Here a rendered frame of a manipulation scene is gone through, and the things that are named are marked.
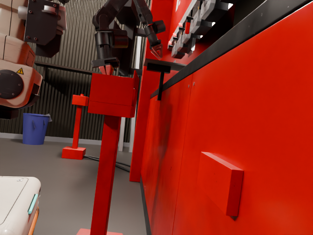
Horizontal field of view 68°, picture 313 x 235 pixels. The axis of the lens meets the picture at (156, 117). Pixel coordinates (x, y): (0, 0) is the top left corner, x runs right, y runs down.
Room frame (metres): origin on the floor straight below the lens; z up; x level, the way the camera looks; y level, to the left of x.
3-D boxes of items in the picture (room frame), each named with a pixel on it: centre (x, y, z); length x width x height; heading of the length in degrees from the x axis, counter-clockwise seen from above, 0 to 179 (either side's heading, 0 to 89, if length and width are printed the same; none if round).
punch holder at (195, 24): (1.28, -0.18, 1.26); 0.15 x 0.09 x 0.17; 7
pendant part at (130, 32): (2.65, 0.50, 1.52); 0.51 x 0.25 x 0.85; 174
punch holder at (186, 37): (1.48, -0.16, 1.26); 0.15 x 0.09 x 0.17; 7
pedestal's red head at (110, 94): (0.96, 0.18, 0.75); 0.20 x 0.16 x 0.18; 0
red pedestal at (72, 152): (2.98, 1.00, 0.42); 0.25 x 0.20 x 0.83; 97
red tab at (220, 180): (0.41, -0.12, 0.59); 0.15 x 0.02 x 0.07; 7
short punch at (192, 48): (1.45, -0.16, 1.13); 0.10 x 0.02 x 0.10; 7
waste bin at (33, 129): (3.58, 1.83, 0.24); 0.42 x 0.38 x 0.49; 110
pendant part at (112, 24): (2.61, 0.59, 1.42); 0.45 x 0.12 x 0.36; 174
